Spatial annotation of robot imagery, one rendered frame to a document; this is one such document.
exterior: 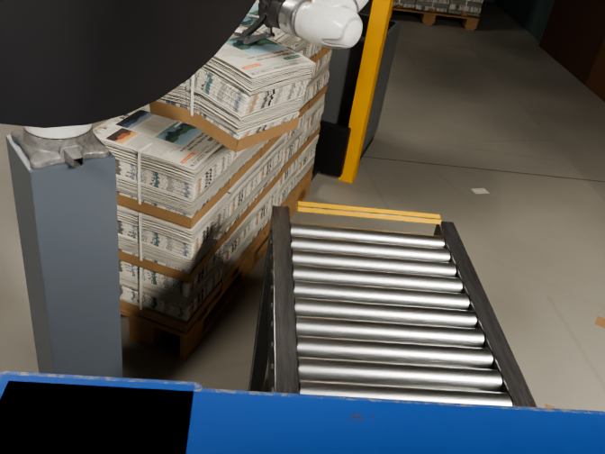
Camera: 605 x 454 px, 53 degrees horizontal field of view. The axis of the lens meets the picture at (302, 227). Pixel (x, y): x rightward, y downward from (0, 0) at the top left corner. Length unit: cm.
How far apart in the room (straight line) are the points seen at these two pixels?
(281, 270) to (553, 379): 153
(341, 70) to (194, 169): 185
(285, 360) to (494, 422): 106
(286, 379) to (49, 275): 71
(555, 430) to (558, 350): 264
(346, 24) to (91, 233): 82
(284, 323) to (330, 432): 115
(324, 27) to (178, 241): 89
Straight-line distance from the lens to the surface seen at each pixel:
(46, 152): 154
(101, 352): 194
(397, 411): 26
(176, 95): 181
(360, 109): 347
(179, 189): 195
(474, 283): 167
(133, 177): 203
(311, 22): 157
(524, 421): 28
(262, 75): 164
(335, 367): 133
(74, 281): 173
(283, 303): 145
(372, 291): 154
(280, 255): 159
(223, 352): 243
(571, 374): 284
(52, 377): 26
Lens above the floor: 174
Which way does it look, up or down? 33 degrees down
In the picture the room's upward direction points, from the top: 9 degrees clockwise
